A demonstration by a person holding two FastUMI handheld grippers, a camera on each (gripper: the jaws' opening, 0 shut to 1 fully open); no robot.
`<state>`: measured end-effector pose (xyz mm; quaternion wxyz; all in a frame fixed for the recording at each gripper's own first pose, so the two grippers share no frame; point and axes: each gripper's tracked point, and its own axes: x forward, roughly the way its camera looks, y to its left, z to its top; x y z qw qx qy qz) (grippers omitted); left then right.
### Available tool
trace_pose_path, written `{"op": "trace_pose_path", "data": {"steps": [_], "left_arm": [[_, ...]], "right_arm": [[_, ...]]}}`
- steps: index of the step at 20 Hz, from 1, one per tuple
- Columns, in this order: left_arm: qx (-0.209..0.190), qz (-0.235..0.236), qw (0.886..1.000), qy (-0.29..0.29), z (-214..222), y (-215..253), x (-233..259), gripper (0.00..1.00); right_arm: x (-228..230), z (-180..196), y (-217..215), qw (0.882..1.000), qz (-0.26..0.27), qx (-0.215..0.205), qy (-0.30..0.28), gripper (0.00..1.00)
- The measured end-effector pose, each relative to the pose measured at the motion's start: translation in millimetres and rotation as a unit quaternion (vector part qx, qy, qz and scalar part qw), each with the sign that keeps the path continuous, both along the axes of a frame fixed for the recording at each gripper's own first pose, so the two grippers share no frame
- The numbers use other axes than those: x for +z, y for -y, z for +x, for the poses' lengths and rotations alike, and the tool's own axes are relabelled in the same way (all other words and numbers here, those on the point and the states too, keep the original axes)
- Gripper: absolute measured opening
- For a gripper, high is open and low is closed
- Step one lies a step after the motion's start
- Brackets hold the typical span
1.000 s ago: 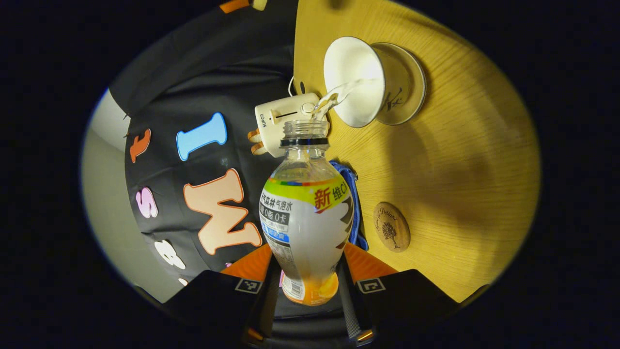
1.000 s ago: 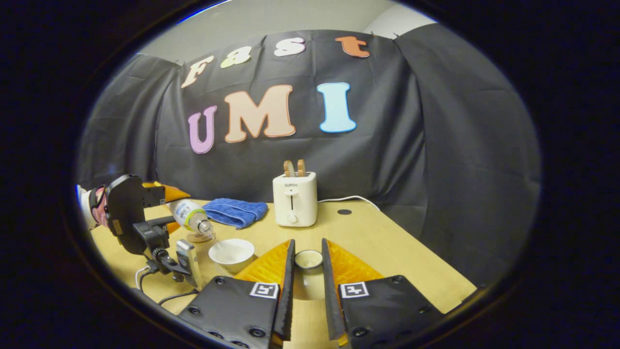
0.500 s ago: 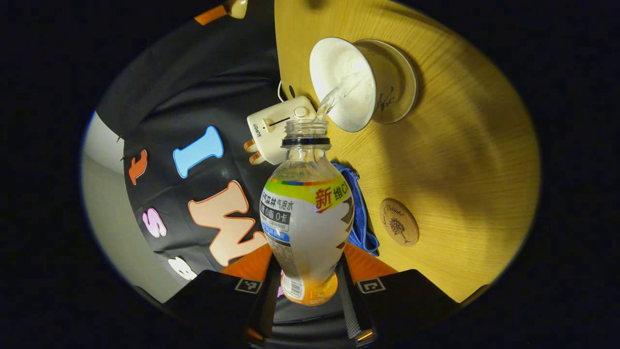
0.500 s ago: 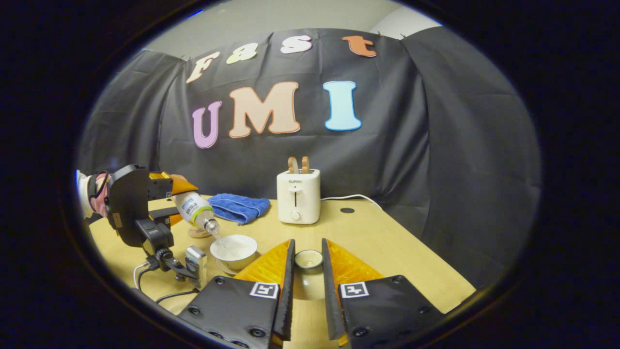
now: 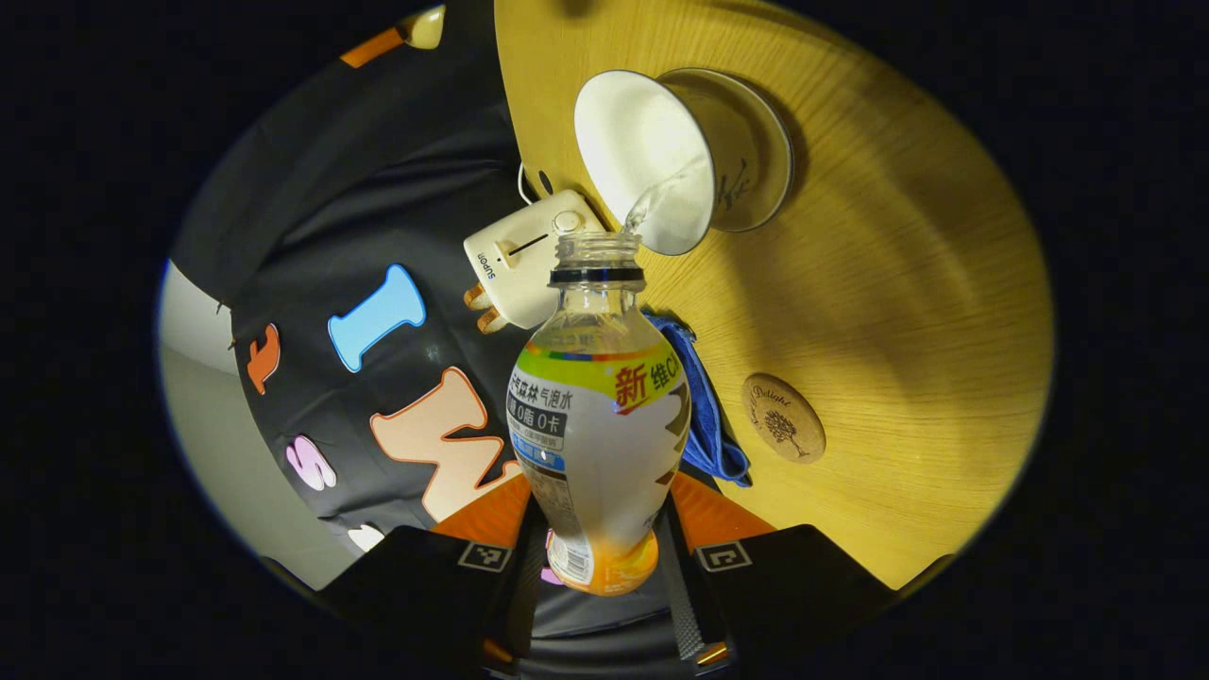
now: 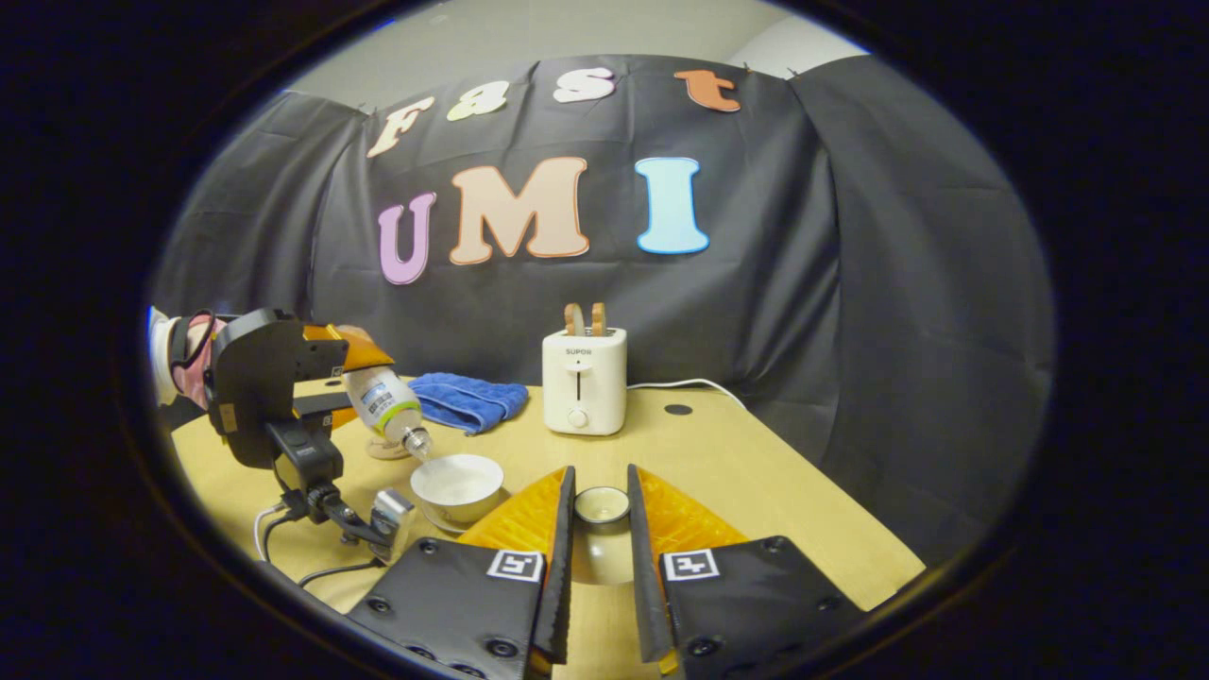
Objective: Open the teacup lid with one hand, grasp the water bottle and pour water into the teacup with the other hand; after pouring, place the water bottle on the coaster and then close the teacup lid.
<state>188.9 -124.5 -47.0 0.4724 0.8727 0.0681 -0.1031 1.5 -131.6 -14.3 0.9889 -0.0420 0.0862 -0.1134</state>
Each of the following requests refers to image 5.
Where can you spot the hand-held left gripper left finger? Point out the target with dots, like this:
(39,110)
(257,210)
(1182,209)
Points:
(416,586)

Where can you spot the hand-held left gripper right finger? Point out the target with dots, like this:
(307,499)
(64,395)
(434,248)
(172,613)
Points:
(784,581)

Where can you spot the round cork coaster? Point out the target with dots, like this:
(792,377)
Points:
(784,417)

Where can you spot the bread slice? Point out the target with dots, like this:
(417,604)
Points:
(476,297)
(492,321)

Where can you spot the clear water bottle orange label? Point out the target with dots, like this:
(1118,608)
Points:
(600,425)

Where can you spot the cream saucer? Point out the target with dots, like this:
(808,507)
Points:
(765,151)

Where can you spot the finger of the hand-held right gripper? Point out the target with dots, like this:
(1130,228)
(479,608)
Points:
(373,47)

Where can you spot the cream teacup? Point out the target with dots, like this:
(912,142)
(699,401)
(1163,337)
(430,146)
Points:
(642,151)

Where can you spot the white toaster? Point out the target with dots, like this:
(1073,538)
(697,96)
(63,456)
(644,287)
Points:
(519,255)

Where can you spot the blue towel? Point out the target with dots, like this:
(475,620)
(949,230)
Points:
(708,416)

